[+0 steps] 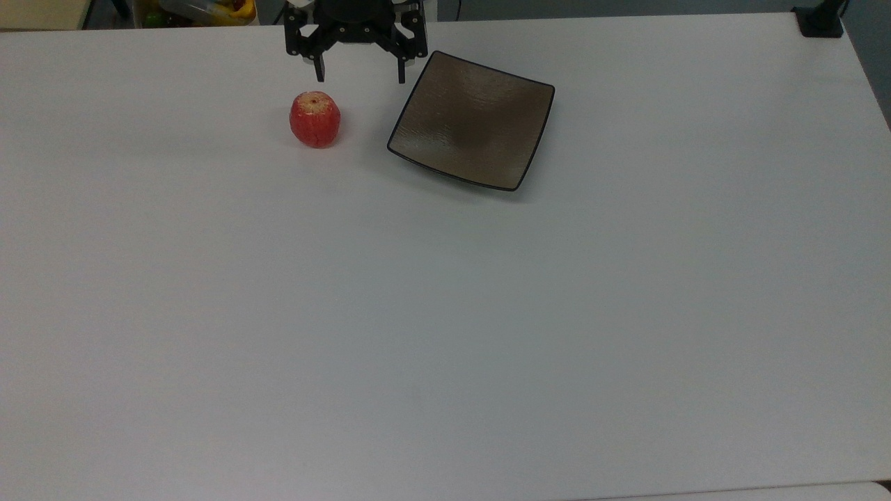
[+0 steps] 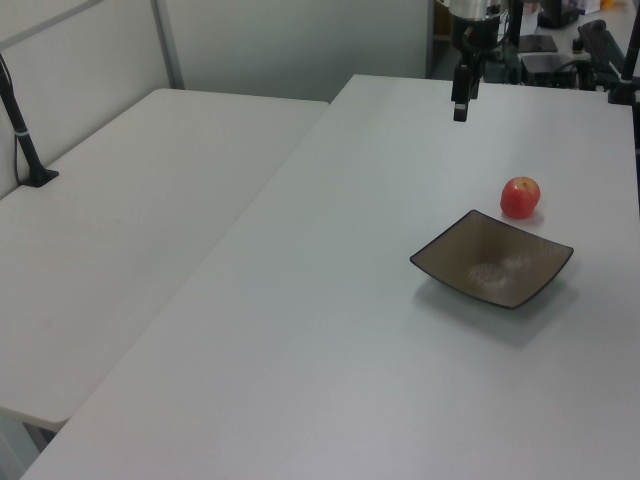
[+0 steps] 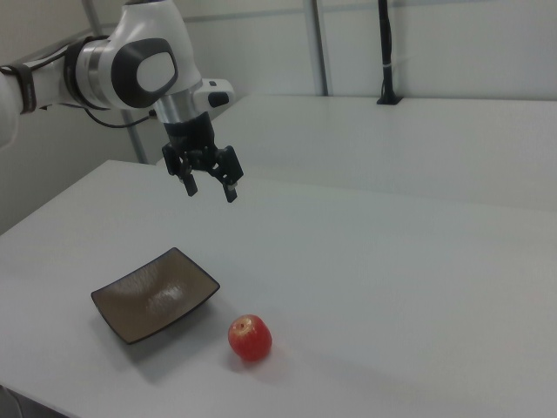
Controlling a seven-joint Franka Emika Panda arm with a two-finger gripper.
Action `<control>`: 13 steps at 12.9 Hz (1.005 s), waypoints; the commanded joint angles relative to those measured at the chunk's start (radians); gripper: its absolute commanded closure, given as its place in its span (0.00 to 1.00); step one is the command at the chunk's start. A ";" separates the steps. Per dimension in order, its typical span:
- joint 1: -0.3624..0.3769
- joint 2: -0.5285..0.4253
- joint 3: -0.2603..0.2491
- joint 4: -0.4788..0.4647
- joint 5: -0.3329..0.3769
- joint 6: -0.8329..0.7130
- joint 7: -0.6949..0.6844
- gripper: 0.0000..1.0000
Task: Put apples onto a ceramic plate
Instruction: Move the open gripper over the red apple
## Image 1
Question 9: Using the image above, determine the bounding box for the square brown ceramic plate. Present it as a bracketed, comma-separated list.
[387, 50, 556, 192]

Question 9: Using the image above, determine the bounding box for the yellow container with clutter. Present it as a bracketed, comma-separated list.
[134, 0, 259, 28]

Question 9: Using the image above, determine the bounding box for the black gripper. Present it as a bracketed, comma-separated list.
[283, 0, 429, 85]

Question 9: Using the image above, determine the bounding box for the red apple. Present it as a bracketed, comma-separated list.
[289, 91, 342, 149]

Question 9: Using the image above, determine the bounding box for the beige board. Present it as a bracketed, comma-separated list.
[0, 0, 93, 31]

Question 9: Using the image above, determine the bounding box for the black table clamp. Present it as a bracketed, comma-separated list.
[792, 0, 850, 38]

